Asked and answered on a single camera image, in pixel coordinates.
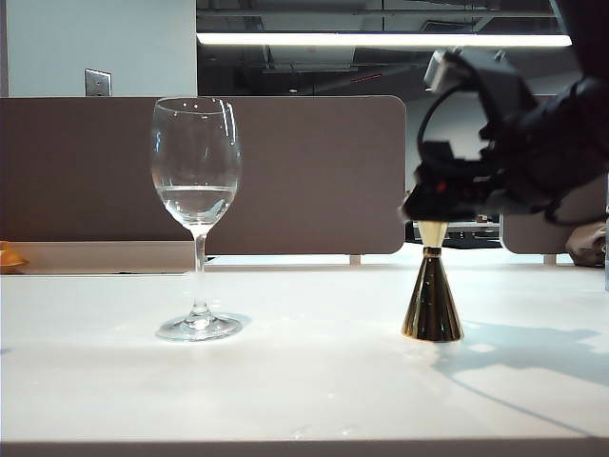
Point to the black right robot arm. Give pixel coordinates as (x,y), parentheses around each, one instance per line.
(571,124)

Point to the brown crumpled bag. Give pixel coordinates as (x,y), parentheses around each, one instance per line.
(587,247)

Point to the long white ceiling light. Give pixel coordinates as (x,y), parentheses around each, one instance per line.
(380,39)

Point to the orange object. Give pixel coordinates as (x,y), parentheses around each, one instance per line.
(9,259)

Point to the grey wall switch plate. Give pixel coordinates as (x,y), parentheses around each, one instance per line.
(98,82)

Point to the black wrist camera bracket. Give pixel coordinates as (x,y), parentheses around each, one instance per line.
(499,85)

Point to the wide brown desk divider panel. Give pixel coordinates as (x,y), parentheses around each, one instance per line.
(309,166)

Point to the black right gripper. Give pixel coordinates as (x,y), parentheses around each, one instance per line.
(457,176)

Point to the beige divider support foot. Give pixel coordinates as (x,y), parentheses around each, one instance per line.
(355,259)
(550,259)

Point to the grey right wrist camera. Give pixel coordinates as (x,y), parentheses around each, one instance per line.
(440,71)

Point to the clear stemmed wine glass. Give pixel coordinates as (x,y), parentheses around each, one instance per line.
(200,252)

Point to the gold double cone jigger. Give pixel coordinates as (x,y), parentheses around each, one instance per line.
(432,304)

